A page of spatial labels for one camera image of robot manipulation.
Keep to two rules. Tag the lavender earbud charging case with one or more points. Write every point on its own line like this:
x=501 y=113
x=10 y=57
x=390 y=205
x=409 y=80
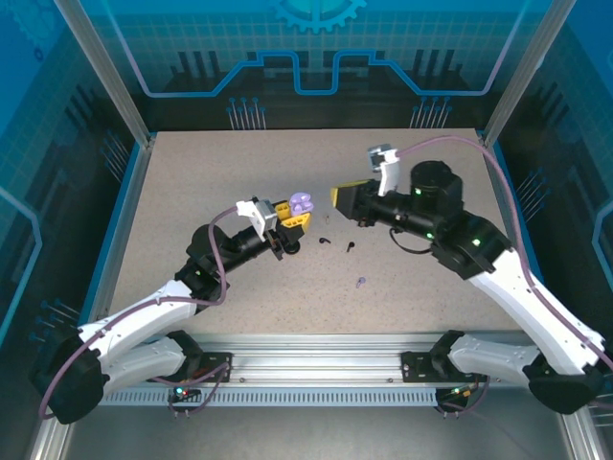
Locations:
x=301 y=201

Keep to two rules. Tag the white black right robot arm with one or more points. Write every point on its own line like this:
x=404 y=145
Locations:
x=517 y=297

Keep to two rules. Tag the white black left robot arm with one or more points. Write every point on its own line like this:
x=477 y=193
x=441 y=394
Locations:
x=143 y=306

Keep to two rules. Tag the small LED circuit board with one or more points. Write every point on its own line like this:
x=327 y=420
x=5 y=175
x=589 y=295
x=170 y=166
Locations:
x=182 y=393
x=462 y=392

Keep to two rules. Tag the blue-edged aluminium side rail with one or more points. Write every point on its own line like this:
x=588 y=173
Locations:
x=134 y=191
x=497 y=152

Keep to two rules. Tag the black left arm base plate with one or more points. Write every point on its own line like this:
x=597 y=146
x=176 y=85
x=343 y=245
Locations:
x=215 y=366

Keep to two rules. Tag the aluminium frame rail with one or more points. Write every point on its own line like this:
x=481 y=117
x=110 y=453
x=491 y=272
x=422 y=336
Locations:
x=311 y=354

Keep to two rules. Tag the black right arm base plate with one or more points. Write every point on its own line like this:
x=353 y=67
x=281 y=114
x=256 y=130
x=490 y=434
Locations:
x=416 y=366

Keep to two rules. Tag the aluminium frame post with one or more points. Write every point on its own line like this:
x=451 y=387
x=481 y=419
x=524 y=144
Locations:
x=109 y=72
x=527 y=72

